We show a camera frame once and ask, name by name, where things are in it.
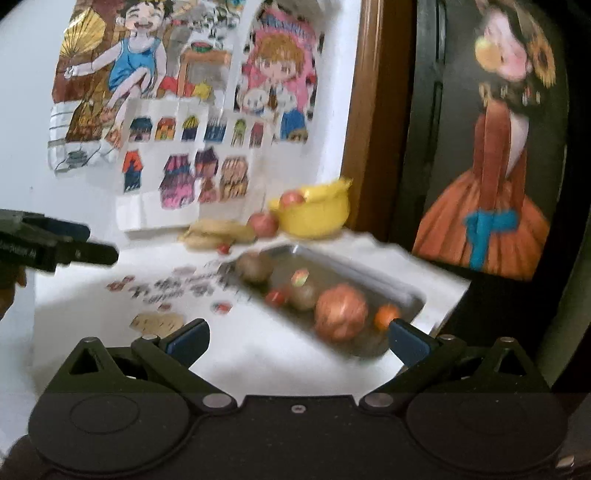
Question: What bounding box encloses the small orange tangerine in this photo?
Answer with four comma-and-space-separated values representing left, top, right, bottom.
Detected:
374, 304, 402, 332

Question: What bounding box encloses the large red apple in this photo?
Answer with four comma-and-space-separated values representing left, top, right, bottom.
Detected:
315, 284, 369, 342

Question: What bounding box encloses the red cherry tomato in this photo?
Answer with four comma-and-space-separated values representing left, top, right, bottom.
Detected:
264, 289, 287, 308
217, 243, 231, 255

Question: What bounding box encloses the brown kiwi with sticker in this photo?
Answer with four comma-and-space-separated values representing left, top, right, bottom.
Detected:
287, 269, 320, 311

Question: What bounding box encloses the silver metal tray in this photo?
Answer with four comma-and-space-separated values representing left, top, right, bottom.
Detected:
218, 244, 425, 359

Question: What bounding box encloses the colourful houses drawing sheet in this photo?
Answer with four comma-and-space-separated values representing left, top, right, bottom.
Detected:
115, 99, 273, 232

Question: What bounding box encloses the yellow plastic fruit bowl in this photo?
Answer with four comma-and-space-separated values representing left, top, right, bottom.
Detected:
266, 178, 353, 239

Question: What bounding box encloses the girl in orange dress poster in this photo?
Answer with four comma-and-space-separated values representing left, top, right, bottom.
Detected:
413, 1, 557, 280

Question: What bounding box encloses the red apple in bowl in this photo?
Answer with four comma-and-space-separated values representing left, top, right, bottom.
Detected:
280, 190, 305, 209

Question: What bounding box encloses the boy with fan drawing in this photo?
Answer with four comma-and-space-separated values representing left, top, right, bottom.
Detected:
48, 1, 245, 174

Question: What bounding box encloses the pink girl cartoon drawing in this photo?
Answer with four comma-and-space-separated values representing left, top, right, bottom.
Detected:
235, 1, 324, 143

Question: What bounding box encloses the brown wooden door frame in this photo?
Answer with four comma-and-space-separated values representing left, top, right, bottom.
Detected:
341, 1, 416, 241

